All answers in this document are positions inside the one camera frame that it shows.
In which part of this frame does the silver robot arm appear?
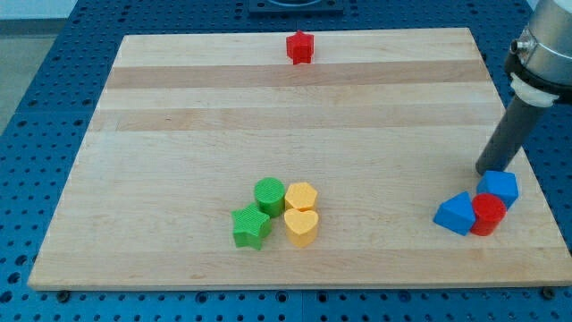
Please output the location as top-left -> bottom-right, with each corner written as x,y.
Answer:
505,0 -> 571,107

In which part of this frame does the green star block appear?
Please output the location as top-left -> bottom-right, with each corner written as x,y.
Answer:
231,203 -> 272,250

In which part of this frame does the red star block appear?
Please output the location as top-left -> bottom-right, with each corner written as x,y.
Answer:
286,30 -> 315,65

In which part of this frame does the green cylinder block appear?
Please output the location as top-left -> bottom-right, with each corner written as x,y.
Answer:
254,177 -> 285,217

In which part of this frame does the yellow hexagon block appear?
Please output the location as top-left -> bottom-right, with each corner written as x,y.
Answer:
284,182 -> 318,211

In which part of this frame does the yellow heart block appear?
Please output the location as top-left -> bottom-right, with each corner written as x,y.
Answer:
283,208 -> 319,248

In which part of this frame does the wooden board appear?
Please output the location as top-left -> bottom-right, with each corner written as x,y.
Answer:
28,28 -> 571,291

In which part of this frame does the blue triangle block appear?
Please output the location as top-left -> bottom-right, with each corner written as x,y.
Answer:
433,191 -> 475,235

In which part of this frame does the red cylinder block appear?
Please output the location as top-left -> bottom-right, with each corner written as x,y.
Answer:
470,193 -> 507,236

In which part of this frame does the blue pentagon block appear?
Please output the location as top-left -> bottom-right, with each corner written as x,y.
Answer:
476,171 -> 519,209

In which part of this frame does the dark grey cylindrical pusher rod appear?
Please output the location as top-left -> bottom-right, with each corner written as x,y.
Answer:
475,96 -> 547,175

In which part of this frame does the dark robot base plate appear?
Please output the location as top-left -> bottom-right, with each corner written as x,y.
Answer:
244,0 -> 345,14

